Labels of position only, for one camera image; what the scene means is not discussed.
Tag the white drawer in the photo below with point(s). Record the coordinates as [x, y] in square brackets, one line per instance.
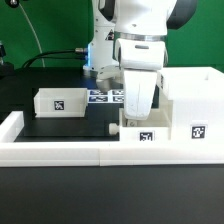
[60, 102]
[155, 128]

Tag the white drawer cabinet box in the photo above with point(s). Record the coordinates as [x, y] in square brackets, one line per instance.
[192, 102]

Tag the black camera stand left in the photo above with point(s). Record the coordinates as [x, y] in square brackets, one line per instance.
[6, 68]

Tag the white fiducial marker sheet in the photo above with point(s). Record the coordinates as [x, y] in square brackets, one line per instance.
[112, 96]

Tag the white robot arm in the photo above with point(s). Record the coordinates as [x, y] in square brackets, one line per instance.
[140, 20]

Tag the white front drawer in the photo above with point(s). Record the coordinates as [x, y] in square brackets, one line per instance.
[155, 128]

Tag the white U-shaped boundary frame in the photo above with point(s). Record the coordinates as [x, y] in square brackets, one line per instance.
[34, 154]

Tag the white rear drawer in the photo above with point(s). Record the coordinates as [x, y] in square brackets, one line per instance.
[60, 102]

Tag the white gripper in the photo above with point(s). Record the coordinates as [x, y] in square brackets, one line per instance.
[139, 63]

